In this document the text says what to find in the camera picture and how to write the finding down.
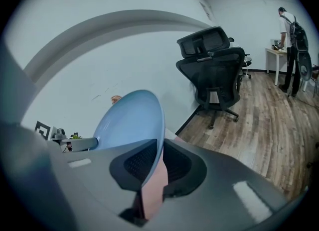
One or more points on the potted purple yellow flowers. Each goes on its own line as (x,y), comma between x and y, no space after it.
(75,136)

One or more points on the big pink plate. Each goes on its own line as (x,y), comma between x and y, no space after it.
(154,195)

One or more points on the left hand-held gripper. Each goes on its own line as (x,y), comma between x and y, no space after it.
(49,133)

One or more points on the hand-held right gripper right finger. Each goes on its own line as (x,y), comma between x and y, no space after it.
(224,182)

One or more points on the white wooden desk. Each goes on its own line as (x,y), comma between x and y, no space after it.
(271,58)

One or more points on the black mesh office chair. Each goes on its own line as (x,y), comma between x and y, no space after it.
(214,75)

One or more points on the red white checkered tablecloth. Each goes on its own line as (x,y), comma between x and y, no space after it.
(170,135)

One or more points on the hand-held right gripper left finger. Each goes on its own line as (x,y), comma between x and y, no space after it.
(82,187)

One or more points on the black round hanging device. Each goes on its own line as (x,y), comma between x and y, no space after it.
(305,67)

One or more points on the black backpack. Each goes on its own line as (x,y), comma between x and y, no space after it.
(299,34)

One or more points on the big blue plate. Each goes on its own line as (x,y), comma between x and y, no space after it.
(129,118)

